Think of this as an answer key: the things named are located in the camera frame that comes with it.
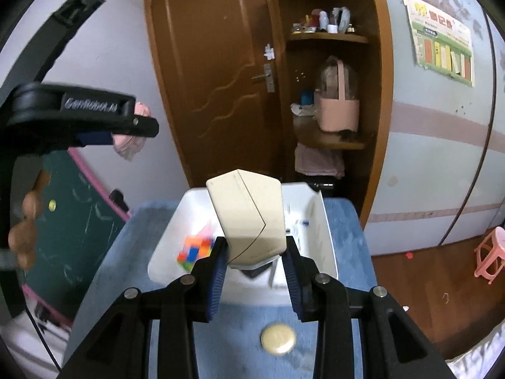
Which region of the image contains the pink basket with handle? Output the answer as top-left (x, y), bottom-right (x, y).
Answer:
top-left (318, 57), bottom-right (360, 133)

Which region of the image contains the person's left hand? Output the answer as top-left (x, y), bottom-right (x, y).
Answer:
top-left (9, 170), bottom-right (50, 269)

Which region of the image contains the beige house-shaped box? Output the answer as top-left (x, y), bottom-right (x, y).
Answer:
top-left (206, 169), bottom-right (287, 271)

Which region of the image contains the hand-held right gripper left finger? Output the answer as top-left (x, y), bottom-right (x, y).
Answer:
top-left (59, 237), bottom-right (229, 379)

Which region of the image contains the pink ruffled object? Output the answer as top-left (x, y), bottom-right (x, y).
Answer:
top-left (111, 102), bottom-right (154, 162)

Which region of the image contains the black chalkboard knob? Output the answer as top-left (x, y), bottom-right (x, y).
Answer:
top-left (108, 189), bottom-right (131, 214)

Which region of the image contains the blue fuzzy mat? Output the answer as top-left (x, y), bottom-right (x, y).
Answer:
top-left (63, 199), bottom-right (379, 379)

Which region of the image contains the colourful puzzle cube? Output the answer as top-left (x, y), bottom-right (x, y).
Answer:
top-left (177, 236), bottom-right (216, 272)

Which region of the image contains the white rounded plastic furniture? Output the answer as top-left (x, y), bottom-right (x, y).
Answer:
top-left (0, 312), bottom-right (72, 379)

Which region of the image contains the pink cloth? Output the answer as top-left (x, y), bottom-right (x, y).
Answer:
top-left (295, 142), bottom-right (345, 177)

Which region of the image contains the white plastic storage bin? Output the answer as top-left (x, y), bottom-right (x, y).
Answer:
top-left (147, 182), bottom-right (339, 306)

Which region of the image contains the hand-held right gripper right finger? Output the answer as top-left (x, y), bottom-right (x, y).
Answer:
top-left (285, 236), bottom-right (454, 379)

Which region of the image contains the thin black cable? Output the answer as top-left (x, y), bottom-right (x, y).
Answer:
top-left (24, 304), bottom-right (61, 369)
top-left (437, 0), bottom-right (496, 246)

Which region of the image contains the brown wooden corner shelf unit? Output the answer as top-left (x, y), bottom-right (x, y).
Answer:
top-left (272, 0), bottom-right (395, 230)

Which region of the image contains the blue white packet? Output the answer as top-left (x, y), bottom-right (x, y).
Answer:
top-left (286, 204), bottom-right (312, 238)

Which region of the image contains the green chalkboard pink frame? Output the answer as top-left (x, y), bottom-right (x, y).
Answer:
top-left (21, 148), bottom-right (133, 322)

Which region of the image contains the wall poster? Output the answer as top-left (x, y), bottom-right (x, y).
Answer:
top-left (401, 0), bottom-right (474, 87)

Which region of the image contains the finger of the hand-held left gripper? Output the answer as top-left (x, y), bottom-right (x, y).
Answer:
top-left (77, 115), bottom-right (160, 147)

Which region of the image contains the gold round tin lid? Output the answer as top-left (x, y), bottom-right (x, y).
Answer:
top-left (260, 323), bottom-right (296, 356)

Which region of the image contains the white bedding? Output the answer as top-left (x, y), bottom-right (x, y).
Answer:
top-left (450, 324), bottom-right (505, 379)

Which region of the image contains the brown wooden door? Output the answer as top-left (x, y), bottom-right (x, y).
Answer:
top-left (143, 0), bottom-right (290, 188)

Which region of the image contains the pink plastic stool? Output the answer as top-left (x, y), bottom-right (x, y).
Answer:
top-left (473, 227), bottom-right (505, 285)

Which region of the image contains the metal door handle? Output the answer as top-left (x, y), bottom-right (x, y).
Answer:
top-left (252, 63), bottom-right (276, 93)

